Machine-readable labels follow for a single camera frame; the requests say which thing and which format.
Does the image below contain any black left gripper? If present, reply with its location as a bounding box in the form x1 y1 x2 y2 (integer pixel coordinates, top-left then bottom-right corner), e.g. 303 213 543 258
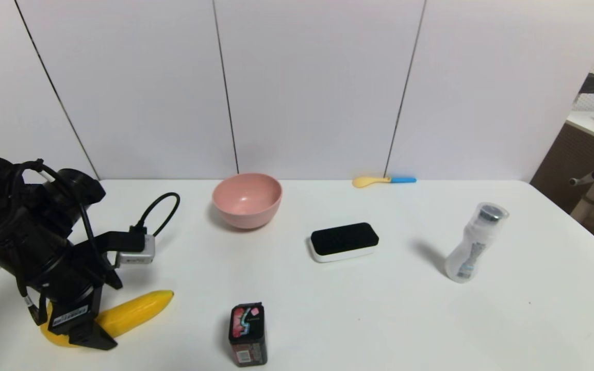
47 262 118 351

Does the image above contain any yellow spoon with blue handle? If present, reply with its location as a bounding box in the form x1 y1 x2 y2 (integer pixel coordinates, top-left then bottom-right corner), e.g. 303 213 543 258
352 176 417 189

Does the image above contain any brown desk side panel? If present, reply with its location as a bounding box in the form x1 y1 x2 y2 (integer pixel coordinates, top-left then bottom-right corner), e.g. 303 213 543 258
529 123 594 215

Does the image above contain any pink bowl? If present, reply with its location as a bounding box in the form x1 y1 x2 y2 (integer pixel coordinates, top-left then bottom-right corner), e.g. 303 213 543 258
212 173 283 230

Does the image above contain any black and white board eraser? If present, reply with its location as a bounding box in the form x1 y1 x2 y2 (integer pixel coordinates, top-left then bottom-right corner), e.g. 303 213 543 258
309 223 380 263

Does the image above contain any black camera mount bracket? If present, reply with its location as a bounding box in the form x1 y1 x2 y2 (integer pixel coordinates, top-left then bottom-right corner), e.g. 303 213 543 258
88 230 146 255

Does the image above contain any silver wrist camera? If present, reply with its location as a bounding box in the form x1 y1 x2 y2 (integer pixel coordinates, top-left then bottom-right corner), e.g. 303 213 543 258
115 234 156 266

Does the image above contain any yellow banana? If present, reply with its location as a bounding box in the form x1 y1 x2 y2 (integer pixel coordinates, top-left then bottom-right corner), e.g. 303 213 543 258
39 290 175 348

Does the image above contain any clear plastic bottle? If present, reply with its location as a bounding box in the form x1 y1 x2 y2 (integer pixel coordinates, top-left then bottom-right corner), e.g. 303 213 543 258
443 202 509 283

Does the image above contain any black camera cable loop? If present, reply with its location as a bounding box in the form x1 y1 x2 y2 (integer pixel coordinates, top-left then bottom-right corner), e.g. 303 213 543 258
131 192 181 238

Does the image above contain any small black printed box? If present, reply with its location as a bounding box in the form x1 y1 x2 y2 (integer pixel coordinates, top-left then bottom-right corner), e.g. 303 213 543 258
228 302 269 367

